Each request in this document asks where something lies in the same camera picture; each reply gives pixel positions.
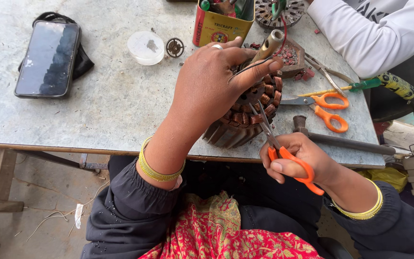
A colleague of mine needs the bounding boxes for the person's right hand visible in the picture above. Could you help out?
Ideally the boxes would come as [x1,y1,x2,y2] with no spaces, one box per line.
[259,132,338,188]

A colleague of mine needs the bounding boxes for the person's left hand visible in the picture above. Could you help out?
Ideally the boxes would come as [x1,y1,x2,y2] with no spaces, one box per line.
[167,37,285,141]

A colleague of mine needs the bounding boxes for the small orange handled scissors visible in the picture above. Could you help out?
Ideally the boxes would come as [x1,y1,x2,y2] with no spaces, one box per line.
[249,100,325,196]

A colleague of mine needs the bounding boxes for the copper wound fan stator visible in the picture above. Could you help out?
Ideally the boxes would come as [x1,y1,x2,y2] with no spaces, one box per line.
[201,29,287,150]

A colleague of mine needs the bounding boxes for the thin black wire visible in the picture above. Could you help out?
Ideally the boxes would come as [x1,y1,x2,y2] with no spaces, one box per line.
[227,54,276,84]

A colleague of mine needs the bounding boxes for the small red plastic pieces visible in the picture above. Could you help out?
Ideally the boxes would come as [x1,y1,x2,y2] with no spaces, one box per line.
[293,68,316,82]

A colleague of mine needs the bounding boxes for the wooden hexagonal tray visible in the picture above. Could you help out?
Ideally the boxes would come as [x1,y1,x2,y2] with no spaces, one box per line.
[276,36,306,79]

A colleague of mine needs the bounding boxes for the metal needle nose pliers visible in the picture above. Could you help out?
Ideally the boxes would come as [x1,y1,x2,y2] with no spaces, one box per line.
[304,53,356,97]

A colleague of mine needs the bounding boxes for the yellow plastic bag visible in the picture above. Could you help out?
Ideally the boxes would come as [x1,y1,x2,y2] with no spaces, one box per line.
[357,167,409,193]

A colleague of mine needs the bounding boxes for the gold bangles on right wrist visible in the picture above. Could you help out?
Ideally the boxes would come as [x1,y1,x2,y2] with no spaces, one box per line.
[331,178,384,221]

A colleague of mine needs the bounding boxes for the gold bangles on wrist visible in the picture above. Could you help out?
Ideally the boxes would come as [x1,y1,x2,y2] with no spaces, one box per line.
[331,178,384,221]
[138,136,187,182]

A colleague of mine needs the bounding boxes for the red patterned cloth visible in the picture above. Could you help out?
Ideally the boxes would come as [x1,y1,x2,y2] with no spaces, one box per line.
[139,191,324,259]

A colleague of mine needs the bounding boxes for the yellow and red tin can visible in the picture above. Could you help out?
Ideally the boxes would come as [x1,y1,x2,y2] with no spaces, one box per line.
[193,0,255,47]

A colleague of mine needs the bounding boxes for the round slotted metal core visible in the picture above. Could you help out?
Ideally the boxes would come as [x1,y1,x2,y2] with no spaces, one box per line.
[254,0,306,30]

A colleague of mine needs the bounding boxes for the green clip tool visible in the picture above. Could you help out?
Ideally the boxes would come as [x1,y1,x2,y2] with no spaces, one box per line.
[271,0,288,21]

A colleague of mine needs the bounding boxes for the gold bangles on left wrist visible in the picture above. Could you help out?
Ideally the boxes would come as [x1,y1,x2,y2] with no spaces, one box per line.
[138,136,187,182]

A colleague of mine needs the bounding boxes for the small metal gear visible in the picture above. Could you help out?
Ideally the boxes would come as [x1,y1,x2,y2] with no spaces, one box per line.
[165,37,186,59]

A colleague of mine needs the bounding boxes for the clear round plastic lid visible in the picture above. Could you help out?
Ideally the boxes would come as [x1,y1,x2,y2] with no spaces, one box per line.
[127,31,165,66]

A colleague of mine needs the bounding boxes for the white paper scrap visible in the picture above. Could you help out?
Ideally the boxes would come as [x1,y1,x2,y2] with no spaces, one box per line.
[74,204,85,230]

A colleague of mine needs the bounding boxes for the black smartphone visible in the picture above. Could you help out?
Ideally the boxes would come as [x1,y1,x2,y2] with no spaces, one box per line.
[14,20,82,99]

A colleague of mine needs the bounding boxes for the wooden table leg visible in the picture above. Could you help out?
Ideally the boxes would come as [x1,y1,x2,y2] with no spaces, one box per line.
[0,148,25,213]

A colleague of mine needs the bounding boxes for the large orange handled scissors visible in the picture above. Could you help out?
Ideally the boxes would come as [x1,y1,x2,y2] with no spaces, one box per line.
[280,92,350,134]

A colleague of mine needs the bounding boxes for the hammer with metal handle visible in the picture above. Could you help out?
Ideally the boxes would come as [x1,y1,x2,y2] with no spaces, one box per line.
[293,115,397,156]

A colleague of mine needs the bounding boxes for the green handled screwdriver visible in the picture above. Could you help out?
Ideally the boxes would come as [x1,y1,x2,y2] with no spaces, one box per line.
[297,78,382,98]

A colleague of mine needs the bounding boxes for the thin red wire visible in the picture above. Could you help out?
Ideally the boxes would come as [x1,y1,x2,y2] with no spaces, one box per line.
[272,14,289,58]

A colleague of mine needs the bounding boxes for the yellow and black handle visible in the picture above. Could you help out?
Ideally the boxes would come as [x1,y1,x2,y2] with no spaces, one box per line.
[377,71,414,120]

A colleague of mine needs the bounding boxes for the black strap pouch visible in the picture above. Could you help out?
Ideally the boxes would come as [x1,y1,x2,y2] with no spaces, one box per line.
[17,12,95,80]

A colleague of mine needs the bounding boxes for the white wire scraps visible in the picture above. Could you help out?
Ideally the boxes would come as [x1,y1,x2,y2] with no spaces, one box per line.
[25,180,110,242]

